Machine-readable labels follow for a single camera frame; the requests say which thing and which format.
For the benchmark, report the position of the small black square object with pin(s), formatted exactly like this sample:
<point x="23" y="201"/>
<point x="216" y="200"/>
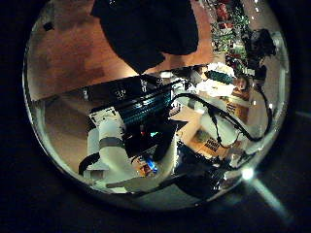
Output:
<point x="48" y="26"/>

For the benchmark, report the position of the black control box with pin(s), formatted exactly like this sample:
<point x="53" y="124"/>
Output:
<point x="145" y="105"/>

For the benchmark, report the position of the black tripod stand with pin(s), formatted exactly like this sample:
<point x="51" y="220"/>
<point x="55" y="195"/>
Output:
<point x="260" y="45"/>

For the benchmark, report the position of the dark slatted grille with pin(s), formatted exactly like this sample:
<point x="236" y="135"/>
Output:
<point x="212" y="144"/>

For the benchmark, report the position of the black piece of clothing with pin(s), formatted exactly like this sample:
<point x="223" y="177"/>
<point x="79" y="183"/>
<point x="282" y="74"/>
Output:
<point x="149" y="29"/>

